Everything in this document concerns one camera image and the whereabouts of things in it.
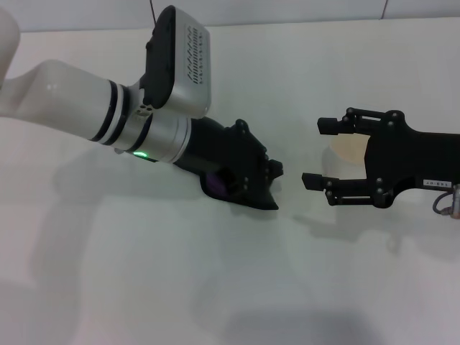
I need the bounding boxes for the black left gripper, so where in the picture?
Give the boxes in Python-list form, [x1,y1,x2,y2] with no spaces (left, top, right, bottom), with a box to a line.
[171,116,285,201]

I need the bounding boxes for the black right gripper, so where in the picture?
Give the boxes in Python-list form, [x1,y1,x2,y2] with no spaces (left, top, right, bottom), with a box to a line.
[301,106,460,211]

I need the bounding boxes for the white paper cup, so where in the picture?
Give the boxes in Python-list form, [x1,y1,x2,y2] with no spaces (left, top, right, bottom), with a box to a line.
[321,134,373,180]

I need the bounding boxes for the grey right gripper cable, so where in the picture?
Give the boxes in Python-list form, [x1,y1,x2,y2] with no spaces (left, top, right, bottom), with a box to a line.
[433,183,460,219]

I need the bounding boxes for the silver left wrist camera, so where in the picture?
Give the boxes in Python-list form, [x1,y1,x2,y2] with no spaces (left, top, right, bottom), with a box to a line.
[143,5,213,119]

